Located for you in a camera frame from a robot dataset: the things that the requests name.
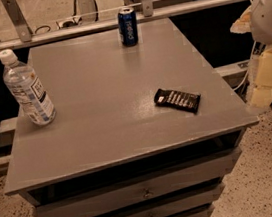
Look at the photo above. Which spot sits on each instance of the black rxbar chocolate wrapper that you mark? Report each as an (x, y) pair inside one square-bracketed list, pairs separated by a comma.
[(178, 100)]

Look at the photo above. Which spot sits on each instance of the blue pepsi soda can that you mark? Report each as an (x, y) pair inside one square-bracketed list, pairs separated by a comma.
[(127, 24)]

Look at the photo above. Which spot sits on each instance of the clear plastic water bottle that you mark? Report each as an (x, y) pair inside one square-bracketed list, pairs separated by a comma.
[(26, 87)]

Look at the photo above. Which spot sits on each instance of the grey metal railing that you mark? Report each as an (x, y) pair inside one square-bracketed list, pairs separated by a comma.
[(41, 16)]

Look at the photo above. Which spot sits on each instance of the white power strip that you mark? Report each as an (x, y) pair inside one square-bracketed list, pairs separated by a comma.
[(69, 23)]

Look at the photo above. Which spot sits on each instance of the grey drawer cabinet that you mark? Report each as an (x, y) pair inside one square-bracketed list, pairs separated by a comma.
[(111, 152)]

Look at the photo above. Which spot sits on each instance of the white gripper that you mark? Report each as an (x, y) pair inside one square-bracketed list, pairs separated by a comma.
[(269, 19)]

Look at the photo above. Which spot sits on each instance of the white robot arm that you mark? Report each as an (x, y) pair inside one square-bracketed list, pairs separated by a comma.
[(257, 19)]

